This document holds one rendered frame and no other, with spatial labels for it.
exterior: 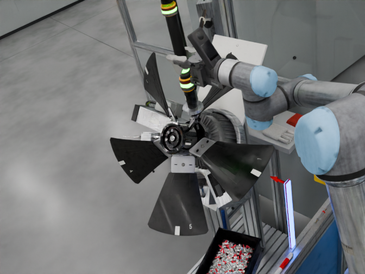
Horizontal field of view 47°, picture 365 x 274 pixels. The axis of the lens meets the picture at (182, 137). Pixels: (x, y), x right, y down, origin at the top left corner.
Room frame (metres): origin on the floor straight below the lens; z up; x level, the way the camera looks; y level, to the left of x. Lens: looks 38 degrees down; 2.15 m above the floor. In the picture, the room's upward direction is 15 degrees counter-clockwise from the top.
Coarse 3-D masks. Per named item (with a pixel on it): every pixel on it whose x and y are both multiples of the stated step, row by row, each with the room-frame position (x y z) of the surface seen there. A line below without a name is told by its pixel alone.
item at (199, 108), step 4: (196, 88) 1.18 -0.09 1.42; (196, 92) 1.19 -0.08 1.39; (196, 96) 1.18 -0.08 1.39; (196, 100) 1.18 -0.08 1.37; (184, 104) 1.19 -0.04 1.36; (200, 104) 1.16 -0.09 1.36; (184, 108) 1.16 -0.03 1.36; (188, 108) 1.16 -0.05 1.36; (196, 108) 1.15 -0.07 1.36; (200, 108) 1.14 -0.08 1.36; (184, 112) 1.15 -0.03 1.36; (188, 112) 1.14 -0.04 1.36; (192, 112) 1.13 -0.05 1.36; (196, 112) 1.13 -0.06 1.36
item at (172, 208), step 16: (176, 176) 1.15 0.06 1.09; (192, 176) 1.15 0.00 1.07; (160, 192) 1.13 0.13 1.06; (176, 192) 1.11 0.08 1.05; (192, 192) 1.11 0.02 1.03; (160, 208) 1.09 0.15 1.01; (176, 208) 1.08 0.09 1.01; (192, 208) 1.07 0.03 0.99; (160, 224) 1.06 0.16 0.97; (176, 224) 1.04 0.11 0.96
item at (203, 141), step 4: (200, 140) 1.20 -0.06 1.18; (204, 140) 1.20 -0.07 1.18; (212, 140) 1.18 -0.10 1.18; (196, 144) 1.19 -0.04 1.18; (200, 144) 1.18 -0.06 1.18; (204, 144) 1.18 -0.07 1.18; (208, 144) 1.17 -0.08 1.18; (212, 144) 1.16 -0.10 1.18; (192, 148) 1.17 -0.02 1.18; (196, 148) 1.16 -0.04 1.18; (200, 148) 1.16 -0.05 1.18; (204, 148) 1.15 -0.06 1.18; (192, 152) 1.15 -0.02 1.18; (196, 152) 1.14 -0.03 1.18; (200, 152) 1.14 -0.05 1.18
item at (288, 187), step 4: (288, 184) 0.88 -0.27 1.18; (288, 188) 0.88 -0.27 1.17; (288, 192) 0.88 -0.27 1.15; (288, 196) 0.88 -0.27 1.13; (288, 200) 0.88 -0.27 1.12; (288, 204) 0.88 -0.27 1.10; (288, 208) 0.88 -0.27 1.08; (292, 208) 0.89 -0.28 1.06; (288, 212) 0.88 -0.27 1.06; (292, 212) 0.89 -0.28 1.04; (292, 216) 0.89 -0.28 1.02; (292, 220) 0.89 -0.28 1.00; (292, 224) 0.89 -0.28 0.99; (292, 228) 0.89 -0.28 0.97; (292, 232) 0.88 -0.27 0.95; (292, 236) 0.88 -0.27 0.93; (292, 240) 0.88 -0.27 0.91; (292, 244) 0.88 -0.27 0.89
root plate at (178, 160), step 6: (174, 156) 1.20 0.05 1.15; (180, 156) 1.20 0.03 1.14; (186, 156) 1.20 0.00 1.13; (192, 156) 1.20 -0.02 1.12; (174, 162) 1.19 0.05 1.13; (180, 162) 1.19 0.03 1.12; (186, 162) 1.18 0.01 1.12; (192, 162) 1.18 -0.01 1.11; (174, 168) 1.17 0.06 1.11; (180, 168) 1.17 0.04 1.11; (186, 168) 1.17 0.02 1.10; (192, 168) 1.17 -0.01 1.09
